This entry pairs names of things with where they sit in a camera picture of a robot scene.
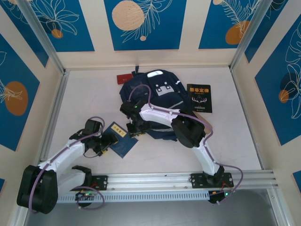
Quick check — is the navy notebook cream label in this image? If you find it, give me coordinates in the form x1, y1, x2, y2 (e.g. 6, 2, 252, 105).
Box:
103, 121, 139, 159

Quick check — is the navy blue backpack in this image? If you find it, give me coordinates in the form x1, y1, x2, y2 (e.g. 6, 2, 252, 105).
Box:
119, 66, 197, 142

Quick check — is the red pencil case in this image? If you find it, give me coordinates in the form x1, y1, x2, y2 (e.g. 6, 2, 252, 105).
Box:
117, 73, 134, 85

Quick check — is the black book yellow title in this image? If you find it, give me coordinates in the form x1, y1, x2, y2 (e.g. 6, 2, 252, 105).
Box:
187, 83, 213, 113

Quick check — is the grey metal panel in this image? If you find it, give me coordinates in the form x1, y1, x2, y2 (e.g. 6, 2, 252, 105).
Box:
23, 189, 283, 226

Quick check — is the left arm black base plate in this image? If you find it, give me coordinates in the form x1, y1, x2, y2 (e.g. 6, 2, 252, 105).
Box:
70, 175, 109, 191

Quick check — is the aluminium mounting rail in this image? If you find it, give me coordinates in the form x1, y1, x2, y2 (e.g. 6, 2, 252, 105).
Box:
20, 169, 280, 194

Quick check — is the aluminium table side rail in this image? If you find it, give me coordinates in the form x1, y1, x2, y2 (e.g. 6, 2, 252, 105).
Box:
37, 69, 70, 165
228, 67, 265, 170

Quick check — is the grey slotted cable duct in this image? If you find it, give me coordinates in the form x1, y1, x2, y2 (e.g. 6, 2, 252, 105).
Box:
56, 190, 210, 204

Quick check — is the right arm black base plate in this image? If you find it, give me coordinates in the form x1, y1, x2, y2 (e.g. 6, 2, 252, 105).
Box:
190, 173, 235, 189

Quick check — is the aluminium frame post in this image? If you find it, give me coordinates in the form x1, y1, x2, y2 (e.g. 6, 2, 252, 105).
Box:
229, 0, 276, 71
16, 0, 65, 73

